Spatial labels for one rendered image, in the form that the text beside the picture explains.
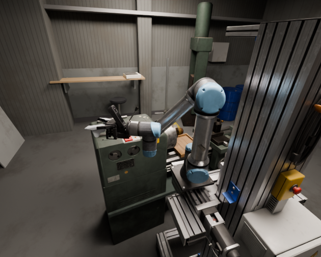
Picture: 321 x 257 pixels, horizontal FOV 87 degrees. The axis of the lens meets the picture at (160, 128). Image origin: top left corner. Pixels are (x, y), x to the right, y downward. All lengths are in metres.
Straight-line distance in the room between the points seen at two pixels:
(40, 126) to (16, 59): 1.35
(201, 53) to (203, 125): 3.11
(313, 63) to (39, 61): 3.91
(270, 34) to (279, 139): 0.39
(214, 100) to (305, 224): 0.72
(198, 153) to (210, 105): 0.26
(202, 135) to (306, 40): 0.48
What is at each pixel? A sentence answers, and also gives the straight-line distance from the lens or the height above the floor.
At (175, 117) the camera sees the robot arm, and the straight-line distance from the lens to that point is 0.91.
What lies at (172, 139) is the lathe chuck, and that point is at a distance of 1.64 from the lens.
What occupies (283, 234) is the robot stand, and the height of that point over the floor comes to 1.23.
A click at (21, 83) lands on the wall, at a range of 4.24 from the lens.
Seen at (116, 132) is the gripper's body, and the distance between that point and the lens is 0.86.
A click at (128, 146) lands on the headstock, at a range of 1.35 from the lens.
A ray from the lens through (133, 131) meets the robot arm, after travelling 0.83.
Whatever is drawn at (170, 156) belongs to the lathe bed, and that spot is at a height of 0.85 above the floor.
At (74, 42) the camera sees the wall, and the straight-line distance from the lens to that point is 4.37.
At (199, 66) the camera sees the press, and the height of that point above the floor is 1.46.
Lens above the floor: 1.97
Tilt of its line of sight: 28 degrees down
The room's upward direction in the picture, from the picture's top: 2 degrees clockwise
